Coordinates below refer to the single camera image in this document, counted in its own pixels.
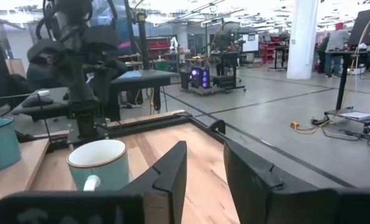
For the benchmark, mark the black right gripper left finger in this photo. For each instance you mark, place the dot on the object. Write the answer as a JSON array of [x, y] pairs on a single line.
[[166, 180]]

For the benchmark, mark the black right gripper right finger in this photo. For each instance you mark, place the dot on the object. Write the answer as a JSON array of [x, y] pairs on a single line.
[[250, 183]]

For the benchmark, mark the large teal mug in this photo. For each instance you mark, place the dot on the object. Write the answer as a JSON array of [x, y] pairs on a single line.
[[1, 146]]

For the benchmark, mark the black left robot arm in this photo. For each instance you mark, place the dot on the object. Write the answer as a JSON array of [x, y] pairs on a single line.
[[77, 77]]

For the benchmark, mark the small white robot arm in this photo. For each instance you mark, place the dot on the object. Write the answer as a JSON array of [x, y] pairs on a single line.
[[173, 43]]

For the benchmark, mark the light wooden shelf board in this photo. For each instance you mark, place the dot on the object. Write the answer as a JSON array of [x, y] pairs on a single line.
[[13, 183]]

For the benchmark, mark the white and pale blue mug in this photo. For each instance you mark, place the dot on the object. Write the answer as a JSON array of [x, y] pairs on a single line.
[[104, 168]]

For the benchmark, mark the dark grey desk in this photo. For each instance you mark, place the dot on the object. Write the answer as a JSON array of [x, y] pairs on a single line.
[[48, 111], [147, 81]]

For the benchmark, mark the computer tower with purple lights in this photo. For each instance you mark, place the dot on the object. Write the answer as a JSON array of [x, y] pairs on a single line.
[[200, 77]]

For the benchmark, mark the black equipment cart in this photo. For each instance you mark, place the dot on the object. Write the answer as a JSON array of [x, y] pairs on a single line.
[[227, 74]]

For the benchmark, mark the red storage bin rack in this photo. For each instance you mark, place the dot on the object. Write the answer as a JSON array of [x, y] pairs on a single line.
[[158, 48]]

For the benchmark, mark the red shelving unit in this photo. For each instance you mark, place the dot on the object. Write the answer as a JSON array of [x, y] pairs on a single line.
[[269, 49]]

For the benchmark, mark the black standing desk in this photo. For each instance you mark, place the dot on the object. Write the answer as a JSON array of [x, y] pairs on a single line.
[[342, 81]]

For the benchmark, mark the white board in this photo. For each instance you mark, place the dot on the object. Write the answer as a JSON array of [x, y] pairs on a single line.
[[250, 43]]

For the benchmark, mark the black monitor pole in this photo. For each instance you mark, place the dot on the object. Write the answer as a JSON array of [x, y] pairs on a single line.
[[143, 40]]

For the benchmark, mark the person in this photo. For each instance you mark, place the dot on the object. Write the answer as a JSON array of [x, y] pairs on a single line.
[[336, 46], [322, 53]]

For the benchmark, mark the computer monitor with blue screen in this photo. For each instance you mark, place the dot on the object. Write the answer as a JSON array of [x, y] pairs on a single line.
[[125, 34]]

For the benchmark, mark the white building pillar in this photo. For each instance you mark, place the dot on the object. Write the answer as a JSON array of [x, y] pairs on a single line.
[[301, 40]]

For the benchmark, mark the black aluminium table frame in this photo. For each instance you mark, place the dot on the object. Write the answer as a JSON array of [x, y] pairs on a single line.
[[160, 123]]

